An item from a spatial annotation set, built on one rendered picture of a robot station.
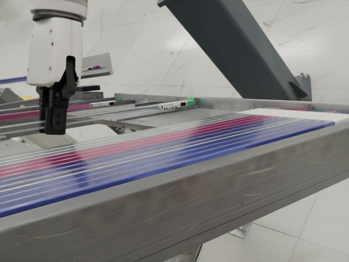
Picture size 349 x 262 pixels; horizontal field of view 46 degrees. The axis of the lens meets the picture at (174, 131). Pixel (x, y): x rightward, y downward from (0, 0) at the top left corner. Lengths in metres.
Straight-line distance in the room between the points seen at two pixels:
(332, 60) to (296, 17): 0.41
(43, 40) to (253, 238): 1.08
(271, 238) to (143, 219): 1.19
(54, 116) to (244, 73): 1.00
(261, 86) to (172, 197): 1.29
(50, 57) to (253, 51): 0.95
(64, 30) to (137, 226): 0.39
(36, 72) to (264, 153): 0.40
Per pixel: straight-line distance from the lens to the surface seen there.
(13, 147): 0.57
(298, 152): 0.43
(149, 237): 0.31
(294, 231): 1.45
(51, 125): 0.65
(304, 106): 0.68
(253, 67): 1.51
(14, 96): 1.74
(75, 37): 0.64
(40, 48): 0.66
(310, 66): 1.86
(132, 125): 0.68
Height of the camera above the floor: 1.20
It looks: 35 degrees down
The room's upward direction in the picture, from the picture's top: 47 degrees counter-clockwise
